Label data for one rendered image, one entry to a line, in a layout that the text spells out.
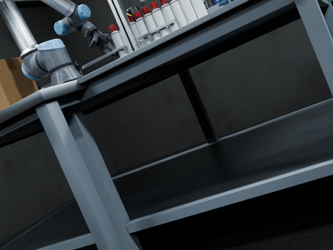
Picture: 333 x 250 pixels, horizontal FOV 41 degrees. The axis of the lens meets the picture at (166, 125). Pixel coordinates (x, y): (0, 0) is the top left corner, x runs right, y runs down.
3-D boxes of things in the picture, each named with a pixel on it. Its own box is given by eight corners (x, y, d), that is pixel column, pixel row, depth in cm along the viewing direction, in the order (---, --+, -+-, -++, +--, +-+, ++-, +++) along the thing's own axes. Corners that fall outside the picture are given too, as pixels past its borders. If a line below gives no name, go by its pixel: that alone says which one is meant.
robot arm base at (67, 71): (90, 77, 209) (82, 58, 208) (66, 85, 197) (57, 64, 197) (72, 89, 218) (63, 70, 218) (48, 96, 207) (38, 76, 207)
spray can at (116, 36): (133, 59, 236) (118, 23, 235) (129, 60, 231) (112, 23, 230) (126, 63, 238) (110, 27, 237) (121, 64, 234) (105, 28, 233)
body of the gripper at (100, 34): (116, 39, 242) (99, 26, 244) (108, 40, 234) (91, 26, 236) (109, 51, 245) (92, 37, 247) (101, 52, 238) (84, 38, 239)
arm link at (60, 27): (62, 16, 226) (76, 11, 234) (50, 26, 233) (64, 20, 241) (70, 30, 227) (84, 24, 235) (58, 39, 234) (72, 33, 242)
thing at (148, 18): (167, 42, 227) (150, 5, 226) (162, 43, 223) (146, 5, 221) (158, 47, 230) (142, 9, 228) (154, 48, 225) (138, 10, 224)
